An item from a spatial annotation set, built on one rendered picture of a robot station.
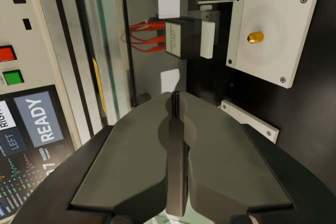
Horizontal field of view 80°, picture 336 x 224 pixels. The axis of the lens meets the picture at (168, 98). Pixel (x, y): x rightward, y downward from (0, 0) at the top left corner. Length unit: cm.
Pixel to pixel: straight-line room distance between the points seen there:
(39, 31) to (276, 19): 38
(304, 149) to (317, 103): 9
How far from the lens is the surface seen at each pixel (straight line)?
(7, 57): 39
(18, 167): 49
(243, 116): 49
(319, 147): 43
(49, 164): 49
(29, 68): 40
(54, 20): 35
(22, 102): 42
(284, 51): 40
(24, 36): 39
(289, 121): 44
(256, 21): 42
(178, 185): 17
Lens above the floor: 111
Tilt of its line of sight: 25 degrees down
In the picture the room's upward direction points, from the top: 106 degrees counter-clockwise
